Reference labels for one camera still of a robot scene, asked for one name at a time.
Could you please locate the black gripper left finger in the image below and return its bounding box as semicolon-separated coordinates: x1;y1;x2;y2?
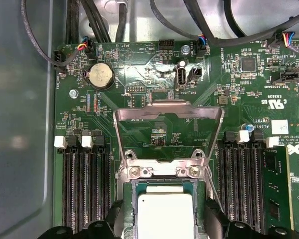
37;200;124;239

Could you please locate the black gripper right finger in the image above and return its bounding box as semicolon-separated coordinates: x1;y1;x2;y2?
204;198;299;239

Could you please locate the metal locking lever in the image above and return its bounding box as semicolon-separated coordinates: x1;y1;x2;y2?
206;165;225;212

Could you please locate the silver CPU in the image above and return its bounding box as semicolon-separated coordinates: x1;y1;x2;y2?
135;182;198;239

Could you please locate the metal socket cover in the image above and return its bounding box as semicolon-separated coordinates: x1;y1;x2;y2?
113;99;225;179

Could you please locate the CPU socket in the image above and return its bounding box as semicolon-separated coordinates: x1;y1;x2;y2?
116;148;216;239

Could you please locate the green RAM stick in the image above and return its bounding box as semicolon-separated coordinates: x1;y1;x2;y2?
263;145;294;239

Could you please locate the white label sticker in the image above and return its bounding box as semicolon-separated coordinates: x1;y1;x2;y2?
271;120;289;136

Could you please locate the green motherboard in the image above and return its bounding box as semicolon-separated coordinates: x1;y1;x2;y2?
52;37;299;239

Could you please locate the black PC case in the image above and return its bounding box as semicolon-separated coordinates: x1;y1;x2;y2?
0;0;299;239

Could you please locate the silver USB port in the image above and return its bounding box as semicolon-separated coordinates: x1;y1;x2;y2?
175;67;188;92

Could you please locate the black board connector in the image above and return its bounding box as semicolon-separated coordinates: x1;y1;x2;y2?
197;37;208;57
82;39;97;60
158;39;175;52
53;49;66;67
268;33;286;49
272;71;299;86
189;66;203;83

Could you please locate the coin battery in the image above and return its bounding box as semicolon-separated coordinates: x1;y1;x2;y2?
89;62;115;91

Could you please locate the black square chip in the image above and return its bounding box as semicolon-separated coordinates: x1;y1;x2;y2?
241;57;255;72

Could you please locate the thick black cable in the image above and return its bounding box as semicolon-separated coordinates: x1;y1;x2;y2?
183;0;299;42

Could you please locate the thin black fan cable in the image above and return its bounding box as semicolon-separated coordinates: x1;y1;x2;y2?
20;0;90;67

